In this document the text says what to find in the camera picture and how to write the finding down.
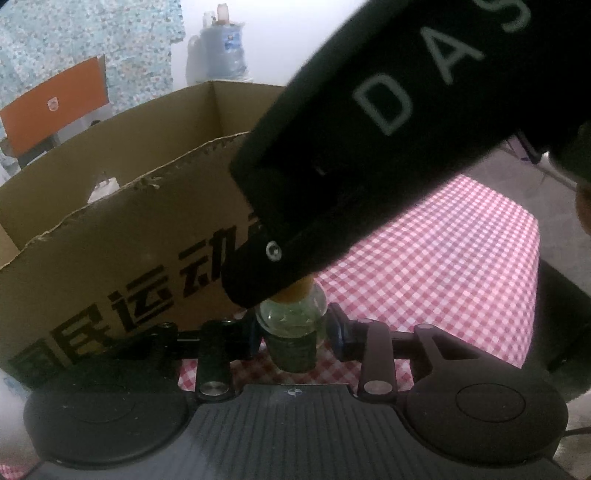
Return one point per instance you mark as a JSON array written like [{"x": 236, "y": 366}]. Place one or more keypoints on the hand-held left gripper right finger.
[{"x": 339, "y": 337}]

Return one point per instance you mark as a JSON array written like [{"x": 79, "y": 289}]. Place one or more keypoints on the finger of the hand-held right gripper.
[{"x": 258, "y": 277}]

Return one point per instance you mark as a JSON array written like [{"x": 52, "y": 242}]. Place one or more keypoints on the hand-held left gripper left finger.
[{"x": 253, "y": 337}]

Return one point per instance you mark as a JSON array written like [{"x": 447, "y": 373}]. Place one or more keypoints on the green dropper bottle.
[{"x": 291, "y": 323}]

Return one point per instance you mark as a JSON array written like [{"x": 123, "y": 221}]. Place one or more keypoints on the brown cardboard box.
[{"x": 92, "y": 258}]

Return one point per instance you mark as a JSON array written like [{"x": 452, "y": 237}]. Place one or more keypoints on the person's right hand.
[{"x": 584, "y": 212}]

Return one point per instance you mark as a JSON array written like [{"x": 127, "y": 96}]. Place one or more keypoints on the red checked tablecloth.
[{"x": 438, "y": 277}]

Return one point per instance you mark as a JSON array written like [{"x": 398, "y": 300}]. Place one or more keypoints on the blue water jug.
[{"x": 221, "y": 50}]

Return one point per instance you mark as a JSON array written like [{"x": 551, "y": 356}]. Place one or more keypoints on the pink cup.
[{"x": 223, "y": 14}]

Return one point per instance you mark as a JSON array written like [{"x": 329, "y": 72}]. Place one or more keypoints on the printed box with orange flap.
[{"x": 51, "y": 115}]

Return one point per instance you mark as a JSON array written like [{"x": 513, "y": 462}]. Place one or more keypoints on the floral cloth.
[{"x": 92, "y": 32}]

